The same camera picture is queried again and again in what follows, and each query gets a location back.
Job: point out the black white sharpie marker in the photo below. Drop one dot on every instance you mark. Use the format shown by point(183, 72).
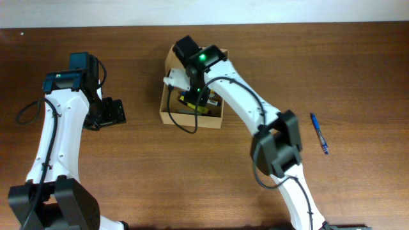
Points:
point(185, 112)

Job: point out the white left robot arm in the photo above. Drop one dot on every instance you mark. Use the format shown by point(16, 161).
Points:
point(52, 196)

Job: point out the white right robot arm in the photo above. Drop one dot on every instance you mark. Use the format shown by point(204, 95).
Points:
point(276, 143)

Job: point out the white whiteboard marker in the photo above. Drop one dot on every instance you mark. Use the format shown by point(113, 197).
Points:
point(214, 102)

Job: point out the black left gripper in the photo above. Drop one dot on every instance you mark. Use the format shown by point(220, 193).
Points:
point(115, 113)

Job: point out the blue pen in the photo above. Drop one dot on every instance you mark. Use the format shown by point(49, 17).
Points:
point(321, 138)

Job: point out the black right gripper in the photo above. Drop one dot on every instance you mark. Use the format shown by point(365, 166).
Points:
point(197, 97)

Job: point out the cardboard box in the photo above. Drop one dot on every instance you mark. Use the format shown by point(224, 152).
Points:
point(211, 120)

